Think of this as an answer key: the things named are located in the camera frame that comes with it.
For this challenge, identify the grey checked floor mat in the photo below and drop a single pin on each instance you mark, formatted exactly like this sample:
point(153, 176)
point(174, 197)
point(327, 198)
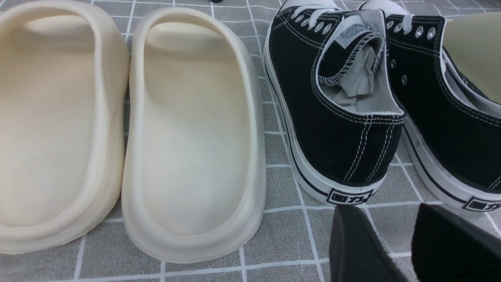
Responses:
point(293, 240)

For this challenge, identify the cream slipper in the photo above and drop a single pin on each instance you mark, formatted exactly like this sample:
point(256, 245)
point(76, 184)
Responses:
point(64, 77)
point(194, 180)

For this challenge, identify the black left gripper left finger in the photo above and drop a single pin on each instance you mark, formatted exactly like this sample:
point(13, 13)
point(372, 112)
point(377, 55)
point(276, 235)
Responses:
point(356, 253)

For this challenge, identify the cream slipper far left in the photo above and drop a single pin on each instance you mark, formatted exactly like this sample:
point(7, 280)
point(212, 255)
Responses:
point(64, 77)

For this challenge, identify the olive green slipper left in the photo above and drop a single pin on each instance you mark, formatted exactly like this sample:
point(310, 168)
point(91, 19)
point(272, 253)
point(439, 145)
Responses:
point(474, 43)

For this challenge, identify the black canvas sneaker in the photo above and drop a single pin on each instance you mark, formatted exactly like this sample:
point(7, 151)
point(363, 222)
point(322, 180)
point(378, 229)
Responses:
point(452, 130)
point(327, 69)

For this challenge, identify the cream slipper inner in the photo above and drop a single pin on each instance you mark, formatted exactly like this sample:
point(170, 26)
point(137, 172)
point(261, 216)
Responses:
point(194, 180)

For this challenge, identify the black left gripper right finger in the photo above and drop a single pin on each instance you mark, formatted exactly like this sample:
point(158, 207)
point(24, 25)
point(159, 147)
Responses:
point(447, 248)

